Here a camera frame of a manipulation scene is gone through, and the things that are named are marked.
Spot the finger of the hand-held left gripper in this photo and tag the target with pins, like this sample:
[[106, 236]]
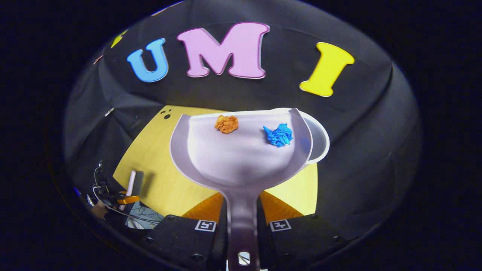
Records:
[[128, 200]]

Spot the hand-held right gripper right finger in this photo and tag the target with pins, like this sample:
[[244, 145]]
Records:
[[301, 241]]

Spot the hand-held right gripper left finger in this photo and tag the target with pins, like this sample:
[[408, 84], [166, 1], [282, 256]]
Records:
[[180, 241]]

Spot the pink small broom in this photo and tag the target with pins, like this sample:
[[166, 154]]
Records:
[[131, 182]]

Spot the white ribbed garbage bin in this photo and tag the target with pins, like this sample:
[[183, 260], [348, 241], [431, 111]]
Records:
[[319, 143]]

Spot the pink dustpan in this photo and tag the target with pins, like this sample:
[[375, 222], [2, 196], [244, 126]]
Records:
[[241, 158]]

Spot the blue paper trash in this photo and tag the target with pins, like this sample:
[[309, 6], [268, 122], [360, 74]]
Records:
[[279, 134]]

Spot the orange paper trash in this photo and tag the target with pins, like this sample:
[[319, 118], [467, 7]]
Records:
[[226, 124]]

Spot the wooden desktop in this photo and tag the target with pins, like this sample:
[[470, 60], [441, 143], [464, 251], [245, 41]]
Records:
[[158, 169]]

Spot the silver clip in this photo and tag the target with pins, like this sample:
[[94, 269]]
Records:
[[109, 111]]

